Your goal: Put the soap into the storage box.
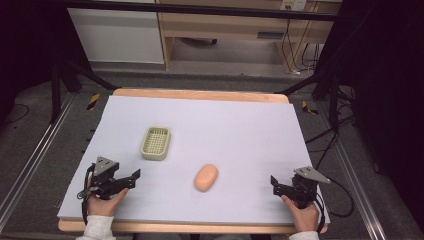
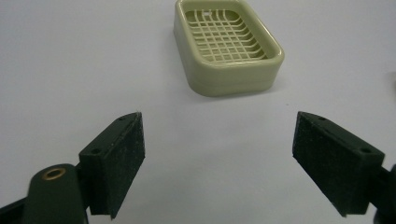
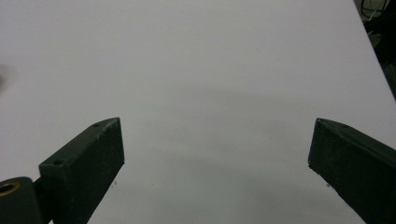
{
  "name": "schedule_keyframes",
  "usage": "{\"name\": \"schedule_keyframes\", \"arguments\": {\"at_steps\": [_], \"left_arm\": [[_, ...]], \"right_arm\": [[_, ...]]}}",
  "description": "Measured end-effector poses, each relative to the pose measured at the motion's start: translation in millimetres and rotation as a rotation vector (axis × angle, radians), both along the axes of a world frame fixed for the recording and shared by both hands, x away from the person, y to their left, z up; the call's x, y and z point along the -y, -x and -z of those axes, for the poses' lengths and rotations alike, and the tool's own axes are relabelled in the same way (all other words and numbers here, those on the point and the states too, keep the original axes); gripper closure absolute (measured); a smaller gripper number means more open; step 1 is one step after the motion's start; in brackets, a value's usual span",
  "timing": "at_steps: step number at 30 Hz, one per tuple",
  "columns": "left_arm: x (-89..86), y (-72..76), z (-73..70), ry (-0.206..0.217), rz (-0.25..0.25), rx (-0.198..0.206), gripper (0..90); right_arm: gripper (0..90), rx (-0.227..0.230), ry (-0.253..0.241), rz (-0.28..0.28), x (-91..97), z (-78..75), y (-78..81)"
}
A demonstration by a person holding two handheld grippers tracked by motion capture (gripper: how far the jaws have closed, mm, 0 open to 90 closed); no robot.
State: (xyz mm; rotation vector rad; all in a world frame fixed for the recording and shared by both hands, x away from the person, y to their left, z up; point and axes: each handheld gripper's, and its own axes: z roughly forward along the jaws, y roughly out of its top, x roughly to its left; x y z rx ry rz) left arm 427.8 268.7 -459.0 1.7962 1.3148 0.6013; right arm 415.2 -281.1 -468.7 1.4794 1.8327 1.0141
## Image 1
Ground orange oval bread roll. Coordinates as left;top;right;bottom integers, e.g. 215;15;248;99
193;163;220;193

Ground black curtain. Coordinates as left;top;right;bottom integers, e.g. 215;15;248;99
314;0;424;233
0;0;93;116

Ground pale lavender table sheet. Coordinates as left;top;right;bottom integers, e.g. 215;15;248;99
56;95;332;226

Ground black cables under desk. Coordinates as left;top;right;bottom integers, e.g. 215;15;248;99
280;18;322;74

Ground black floor cables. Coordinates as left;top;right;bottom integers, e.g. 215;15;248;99
304;84;358;172

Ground wooden table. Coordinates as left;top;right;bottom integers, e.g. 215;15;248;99
57;87;330;235

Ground black metal stand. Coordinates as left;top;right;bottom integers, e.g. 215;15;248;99
274;71;343;129
49;58;120;125

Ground white power strip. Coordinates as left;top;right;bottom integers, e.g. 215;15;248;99
280;0;308;12

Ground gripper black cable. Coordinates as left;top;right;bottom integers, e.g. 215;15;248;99
76;162;97;226
312;177;356;235

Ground person's right hand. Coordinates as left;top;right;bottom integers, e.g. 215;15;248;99
280;194;321;233

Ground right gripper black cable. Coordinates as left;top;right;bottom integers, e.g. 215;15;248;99
312;177;356;235

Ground white cabinet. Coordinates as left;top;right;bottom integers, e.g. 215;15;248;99
67;0;166;65

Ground yellow black tape marker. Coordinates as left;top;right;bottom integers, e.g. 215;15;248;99
86;92;101;112
301;100;320;117

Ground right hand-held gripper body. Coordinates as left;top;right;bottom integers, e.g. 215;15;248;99
290;165;332;210

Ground person's left hand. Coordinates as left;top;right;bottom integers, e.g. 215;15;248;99
85;175;130;218

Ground black horizontal frame bar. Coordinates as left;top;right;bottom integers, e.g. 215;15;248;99
62;0;338;22

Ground metal floor rail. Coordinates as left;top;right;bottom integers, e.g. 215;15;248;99
317;99;389;240
0;94;77;232

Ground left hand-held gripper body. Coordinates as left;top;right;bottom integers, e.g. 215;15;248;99
87;155;137;201

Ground wooden desk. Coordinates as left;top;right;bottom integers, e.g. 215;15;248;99
155;0;345;74

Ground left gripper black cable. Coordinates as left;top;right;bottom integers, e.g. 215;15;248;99
76;162;97;226

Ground thin black floor cable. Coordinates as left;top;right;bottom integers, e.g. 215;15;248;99
0;102;31;127

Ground pale green soap basket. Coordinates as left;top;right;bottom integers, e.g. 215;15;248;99
139;125;172;162

